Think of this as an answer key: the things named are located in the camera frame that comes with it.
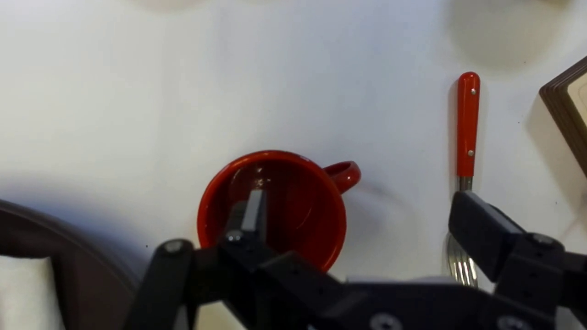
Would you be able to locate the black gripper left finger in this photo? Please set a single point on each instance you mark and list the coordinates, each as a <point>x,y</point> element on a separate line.
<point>253,213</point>

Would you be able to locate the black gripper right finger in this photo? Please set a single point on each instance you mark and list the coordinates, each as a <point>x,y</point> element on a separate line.
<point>488,235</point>

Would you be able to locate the red enamel cup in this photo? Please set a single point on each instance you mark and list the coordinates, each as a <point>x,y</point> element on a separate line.
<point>286,202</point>

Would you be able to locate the dark frying pan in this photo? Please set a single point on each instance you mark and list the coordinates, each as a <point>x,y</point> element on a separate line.
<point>74,257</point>

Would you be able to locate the white folded cloth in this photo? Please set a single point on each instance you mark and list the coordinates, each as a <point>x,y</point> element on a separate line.
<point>28,296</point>

